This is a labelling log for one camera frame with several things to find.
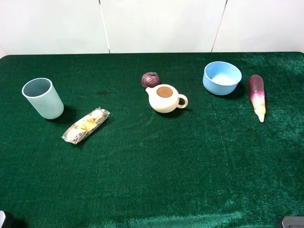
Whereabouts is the light blue plastic bowl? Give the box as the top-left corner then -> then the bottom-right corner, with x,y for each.
202,61 -> 242,95

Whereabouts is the cream ceramic teapot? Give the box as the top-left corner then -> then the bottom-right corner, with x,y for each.
145,84 -> 188,113

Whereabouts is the dark red round fruit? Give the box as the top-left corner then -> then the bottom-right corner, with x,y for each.
141,72 -> 160,88

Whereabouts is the clear wrapped snack packet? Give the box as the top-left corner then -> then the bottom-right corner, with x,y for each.
61,107 -> 110,144

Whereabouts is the green velvet table cloth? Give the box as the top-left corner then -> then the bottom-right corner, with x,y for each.
0,52 -> 304,228

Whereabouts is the purple toy eggplant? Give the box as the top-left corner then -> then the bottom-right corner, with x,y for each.
247,75 -> 266,123

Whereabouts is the pale teal plastic cup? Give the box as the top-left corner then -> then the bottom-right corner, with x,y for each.
22,78 -> 64,120

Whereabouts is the grey device bottom right corner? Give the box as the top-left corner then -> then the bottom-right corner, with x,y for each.
275,216 -> 304,228

